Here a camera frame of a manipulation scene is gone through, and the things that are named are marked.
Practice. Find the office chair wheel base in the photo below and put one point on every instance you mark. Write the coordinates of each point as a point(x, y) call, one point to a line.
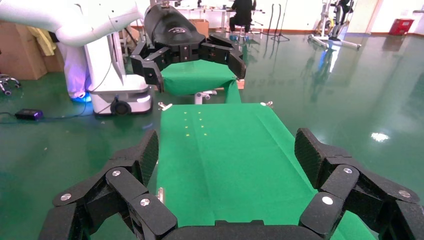
point(8, 82)

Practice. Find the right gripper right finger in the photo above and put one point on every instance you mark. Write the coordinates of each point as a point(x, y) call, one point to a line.
point(364, 192)

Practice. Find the small green draped cloth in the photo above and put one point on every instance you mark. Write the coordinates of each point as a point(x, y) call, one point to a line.
point(195, 76)

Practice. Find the person in white coverall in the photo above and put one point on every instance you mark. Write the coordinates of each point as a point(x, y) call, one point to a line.
point(76, 69)

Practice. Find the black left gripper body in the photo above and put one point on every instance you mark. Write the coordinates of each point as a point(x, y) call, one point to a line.
point(175, 30)

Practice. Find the large green table cloth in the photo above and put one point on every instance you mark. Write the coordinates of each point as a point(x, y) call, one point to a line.
point(232, 159)

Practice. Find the black power adapter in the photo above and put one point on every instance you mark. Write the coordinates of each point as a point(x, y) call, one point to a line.
point(29, 114)

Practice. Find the white metal stand machine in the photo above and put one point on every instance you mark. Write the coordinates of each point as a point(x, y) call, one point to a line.
point(334, 26)

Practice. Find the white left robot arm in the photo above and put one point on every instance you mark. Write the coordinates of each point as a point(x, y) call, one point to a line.
point(66, 20)

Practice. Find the white table leg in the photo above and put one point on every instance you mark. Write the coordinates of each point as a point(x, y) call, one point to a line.
point(202, 96)

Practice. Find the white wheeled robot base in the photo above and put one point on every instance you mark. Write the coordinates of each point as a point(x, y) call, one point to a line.
point(112, 89)

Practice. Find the seated person in black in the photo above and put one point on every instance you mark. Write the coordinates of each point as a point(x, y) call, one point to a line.
point(242, 15)

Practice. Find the large brown storage box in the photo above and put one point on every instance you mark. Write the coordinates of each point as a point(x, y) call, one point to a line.
point(20, 49)

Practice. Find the small brown storage box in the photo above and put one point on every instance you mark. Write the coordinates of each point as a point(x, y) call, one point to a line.
point(200, 27)

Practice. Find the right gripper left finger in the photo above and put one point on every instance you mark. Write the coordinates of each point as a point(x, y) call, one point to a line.
point(109, 198)

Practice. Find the black tripod stand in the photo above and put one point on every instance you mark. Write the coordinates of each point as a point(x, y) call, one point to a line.
point(280, 33)

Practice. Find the red box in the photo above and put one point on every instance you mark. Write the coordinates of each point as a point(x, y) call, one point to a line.
point(400, 26)

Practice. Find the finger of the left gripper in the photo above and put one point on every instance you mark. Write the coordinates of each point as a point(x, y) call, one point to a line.
point(149, 64)
point(225, 53)

